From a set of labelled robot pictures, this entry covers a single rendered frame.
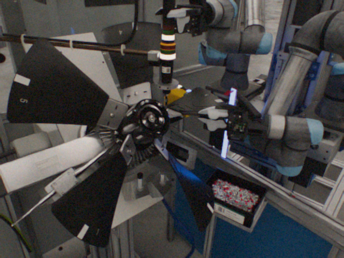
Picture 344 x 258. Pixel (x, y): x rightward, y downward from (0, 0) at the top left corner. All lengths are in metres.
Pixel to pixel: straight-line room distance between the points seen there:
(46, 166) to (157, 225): 1.39
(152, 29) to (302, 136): 0.57
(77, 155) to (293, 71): 0.71
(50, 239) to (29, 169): 1.17
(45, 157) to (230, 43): 0.69
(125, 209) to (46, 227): 0.93
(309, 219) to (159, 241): 1.13
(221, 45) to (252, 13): 0.17
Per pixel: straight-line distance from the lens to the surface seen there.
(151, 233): 2.09
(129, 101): 0.89
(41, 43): 0.79
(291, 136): 0.91
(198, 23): 0.90
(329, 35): 0.97
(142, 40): 0.97
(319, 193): 2.36
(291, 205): 1.20
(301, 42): 1.01
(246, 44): 1.05
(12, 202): 1.51
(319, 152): 1.34
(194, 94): 1.07
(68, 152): 0.88
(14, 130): 1.51
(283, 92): 1.00
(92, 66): 1.12
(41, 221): 1.86
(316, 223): 1.18
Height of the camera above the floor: 1.60
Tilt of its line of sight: 30 degrees down
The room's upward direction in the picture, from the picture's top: 2 degrees clockwise
